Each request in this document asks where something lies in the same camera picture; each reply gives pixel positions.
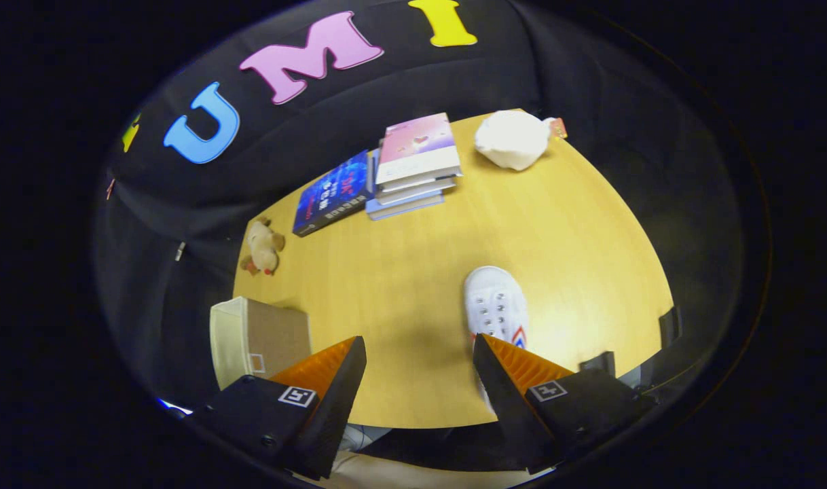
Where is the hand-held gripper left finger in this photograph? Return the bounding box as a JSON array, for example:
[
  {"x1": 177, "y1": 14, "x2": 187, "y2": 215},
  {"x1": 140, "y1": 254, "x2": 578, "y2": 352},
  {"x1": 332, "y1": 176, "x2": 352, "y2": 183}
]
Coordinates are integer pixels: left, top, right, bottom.
[{"x1": 189, "y1": 336, "x2": 368, "y2": 482}]

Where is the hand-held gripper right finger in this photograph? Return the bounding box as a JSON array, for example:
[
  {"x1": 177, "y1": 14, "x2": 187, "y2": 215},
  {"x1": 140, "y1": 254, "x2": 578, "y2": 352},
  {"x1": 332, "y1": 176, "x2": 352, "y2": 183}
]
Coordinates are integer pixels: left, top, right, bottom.
[{"x1": 473, "y1": 333, "x2": 659, "y2": 475}]

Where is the brown fabric storage box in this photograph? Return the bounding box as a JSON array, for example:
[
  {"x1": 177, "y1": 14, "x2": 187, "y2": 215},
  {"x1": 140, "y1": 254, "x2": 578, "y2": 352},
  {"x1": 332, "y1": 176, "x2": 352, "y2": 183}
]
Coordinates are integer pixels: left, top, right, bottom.
[{"x1": 209, "y1": 296, "x2": 314, "y2": 391}]

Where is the white canvas shoe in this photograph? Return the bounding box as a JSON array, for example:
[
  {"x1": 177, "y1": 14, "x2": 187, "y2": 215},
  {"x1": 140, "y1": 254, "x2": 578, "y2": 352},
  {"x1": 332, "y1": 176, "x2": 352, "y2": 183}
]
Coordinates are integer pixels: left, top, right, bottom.
[{"x1": 462, "y1": 266, "x2": 531, "y2": 416}]

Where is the tan plush toy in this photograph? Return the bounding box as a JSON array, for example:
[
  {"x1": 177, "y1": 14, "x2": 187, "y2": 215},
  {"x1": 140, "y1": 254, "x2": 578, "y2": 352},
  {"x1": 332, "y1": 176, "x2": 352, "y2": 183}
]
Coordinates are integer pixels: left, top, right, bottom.
[{"x1": 240, "y1": 216, "x2": 287, "y2": 277}]

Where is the pale blue book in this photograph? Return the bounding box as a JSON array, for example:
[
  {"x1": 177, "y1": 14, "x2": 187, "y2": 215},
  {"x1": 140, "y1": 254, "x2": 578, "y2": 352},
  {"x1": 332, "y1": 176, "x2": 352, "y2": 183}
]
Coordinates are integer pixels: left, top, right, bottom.
[{"x1": 366, "y1": 149, "x2": 446, "y2": 221}]

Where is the blue cover book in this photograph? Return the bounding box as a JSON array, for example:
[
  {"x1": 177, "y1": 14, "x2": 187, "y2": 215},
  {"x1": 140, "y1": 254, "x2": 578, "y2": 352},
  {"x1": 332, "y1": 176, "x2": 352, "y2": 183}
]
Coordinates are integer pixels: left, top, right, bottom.
[{"x1": 292, "y1": 149, "x2": 375, "y2": 238}]

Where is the pink cover book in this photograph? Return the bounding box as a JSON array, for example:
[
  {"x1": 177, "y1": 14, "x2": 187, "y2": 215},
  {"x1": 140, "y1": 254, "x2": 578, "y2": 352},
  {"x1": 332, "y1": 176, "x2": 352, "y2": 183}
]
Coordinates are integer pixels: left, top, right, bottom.
[{"x1": 375, "y1": 112, "x2": 463, "y2": 185}]

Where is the black backdrop cloth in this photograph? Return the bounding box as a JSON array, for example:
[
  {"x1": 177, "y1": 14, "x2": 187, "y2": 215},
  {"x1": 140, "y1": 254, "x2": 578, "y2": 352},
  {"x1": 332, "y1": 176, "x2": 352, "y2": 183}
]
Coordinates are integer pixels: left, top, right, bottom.
[{"x1": 91, "y1": 0, "x2": 771, "y2": 435}]

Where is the black table bracket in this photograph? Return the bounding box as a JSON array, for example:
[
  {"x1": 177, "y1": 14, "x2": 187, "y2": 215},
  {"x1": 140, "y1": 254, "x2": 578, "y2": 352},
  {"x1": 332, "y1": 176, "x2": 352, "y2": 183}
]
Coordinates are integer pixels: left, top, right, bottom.
[
  {"x1": 579, "y1": 350, "x2": 617, "y2": 376},
  {"x1": 659, "y1": 306, "x2": 682, "y2": 346}
]

